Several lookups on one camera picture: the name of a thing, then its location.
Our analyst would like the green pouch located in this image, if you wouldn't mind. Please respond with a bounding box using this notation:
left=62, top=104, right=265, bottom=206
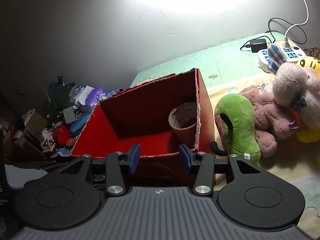
left=48, top=76, right=75, bottom=118

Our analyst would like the pink plush toy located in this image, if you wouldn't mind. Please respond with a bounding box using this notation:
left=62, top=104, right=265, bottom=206
left=240, top=86, right=300, bottom=158

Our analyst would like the white cable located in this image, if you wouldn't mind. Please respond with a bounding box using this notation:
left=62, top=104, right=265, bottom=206
left=284, top=0, right=310, bottom=48

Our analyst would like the grey power adapter block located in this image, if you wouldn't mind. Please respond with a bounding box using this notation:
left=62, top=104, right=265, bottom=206
left=62, top=107, right=75, bottom=124

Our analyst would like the white plush bunny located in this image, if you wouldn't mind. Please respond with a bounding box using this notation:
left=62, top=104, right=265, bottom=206
left=267, top=44, right=308, bottom=117

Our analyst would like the green plush toy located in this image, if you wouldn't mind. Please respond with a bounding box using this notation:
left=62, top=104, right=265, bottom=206
left=210, top=94, right=261, bottom=164

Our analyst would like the white power strip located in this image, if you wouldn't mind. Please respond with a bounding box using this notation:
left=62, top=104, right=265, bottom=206
left=258, top=41, right=306, bottom=73

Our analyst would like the purple plastic bag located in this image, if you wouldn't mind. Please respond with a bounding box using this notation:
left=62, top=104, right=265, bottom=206
left=85, top=87, right=107, bottom=108

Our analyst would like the blue glasses case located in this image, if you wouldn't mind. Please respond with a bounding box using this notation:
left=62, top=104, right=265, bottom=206
left=70, top=112, right=91, bottom=133

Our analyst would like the red cardboard box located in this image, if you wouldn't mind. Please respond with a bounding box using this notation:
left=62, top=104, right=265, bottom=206
left=71, top=68, right=215, bottom=159

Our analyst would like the red plush item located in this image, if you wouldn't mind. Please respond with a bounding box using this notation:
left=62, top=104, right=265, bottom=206
left=53, top=125, right=70, bottom=146

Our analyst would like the printed tape roll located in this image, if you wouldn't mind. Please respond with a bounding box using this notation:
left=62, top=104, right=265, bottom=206
left=168, top=102, right=197, bottom=149

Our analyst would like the yellow plush toy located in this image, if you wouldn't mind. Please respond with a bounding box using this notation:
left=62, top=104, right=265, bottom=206
left=296, top=56, right=319, bottom=143

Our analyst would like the black power adapter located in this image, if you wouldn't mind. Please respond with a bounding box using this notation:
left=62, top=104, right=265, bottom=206
left=249, top=38, right=267, bottom=53

